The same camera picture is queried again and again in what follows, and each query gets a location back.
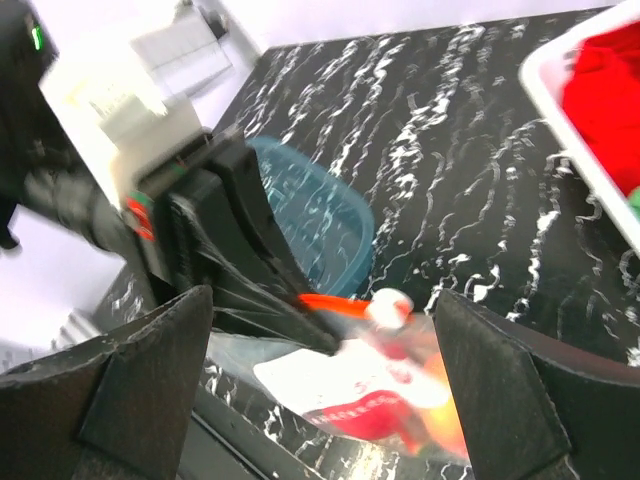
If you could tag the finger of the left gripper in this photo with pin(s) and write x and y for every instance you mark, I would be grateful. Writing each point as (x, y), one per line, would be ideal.
(211, 250)
(237, 166)

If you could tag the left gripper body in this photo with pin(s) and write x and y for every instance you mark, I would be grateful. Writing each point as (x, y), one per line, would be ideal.
(184, 172)

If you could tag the blue plastic container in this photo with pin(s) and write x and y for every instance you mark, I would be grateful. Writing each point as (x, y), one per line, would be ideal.
(329, 226)

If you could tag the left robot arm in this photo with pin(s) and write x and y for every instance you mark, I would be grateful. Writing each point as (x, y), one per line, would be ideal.
(40, 168)

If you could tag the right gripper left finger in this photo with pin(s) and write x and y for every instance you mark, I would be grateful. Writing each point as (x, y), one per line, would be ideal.
(113, 407)

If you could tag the clear zip top bag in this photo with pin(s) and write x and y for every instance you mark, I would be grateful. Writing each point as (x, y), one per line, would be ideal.
(384, 346)

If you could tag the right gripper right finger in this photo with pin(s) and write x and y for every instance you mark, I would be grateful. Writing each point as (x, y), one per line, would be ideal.
(532, 407)

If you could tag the orange fake fruit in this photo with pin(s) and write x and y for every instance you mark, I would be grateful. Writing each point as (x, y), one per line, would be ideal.
(442, 422)

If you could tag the light green cloth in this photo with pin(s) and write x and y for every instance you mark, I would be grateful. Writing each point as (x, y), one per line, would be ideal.
(634, 201)

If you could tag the red cloth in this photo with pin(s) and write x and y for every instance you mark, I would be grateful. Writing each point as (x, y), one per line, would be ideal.
(601, 99)

